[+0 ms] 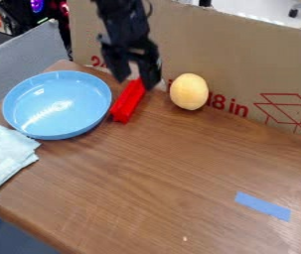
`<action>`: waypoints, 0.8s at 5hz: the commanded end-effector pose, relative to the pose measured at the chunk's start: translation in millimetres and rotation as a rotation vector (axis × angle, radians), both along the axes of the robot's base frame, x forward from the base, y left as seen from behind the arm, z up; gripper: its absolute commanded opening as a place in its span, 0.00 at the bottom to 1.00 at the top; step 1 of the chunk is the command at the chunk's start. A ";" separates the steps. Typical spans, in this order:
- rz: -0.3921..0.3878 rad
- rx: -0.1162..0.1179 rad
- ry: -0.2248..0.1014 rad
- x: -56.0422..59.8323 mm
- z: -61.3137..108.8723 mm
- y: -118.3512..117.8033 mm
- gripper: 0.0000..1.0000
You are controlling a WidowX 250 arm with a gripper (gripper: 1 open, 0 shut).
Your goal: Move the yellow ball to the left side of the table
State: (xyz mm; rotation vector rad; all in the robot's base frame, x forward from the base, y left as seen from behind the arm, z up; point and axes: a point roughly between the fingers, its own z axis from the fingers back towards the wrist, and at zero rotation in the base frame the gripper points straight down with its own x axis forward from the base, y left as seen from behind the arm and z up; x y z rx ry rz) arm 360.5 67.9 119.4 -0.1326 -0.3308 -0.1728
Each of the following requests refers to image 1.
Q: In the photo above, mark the blue plate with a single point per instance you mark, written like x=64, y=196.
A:
x=56, y=105

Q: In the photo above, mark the light blue folded cloth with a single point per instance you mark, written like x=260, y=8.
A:
x=18, y=153

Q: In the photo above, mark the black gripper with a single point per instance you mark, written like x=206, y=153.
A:
x=126, y=23

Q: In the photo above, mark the blue tape strip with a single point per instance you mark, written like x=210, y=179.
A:
x=263, y=206

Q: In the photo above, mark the red rectangular block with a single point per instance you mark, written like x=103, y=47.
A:
x=127, y=101

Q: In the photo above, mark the yellow ball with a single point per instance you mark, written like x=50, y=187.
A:
x=189, y=91

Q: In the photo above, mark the black computer with lights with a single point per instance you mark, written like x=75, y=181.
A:
x=26, y=14

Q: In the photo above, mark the cardboard box wall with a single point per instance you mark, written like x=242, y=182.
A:
x=248, y=59

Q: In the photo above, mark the grey partition panel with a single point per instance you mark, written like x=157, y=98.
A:
x=27, y=54

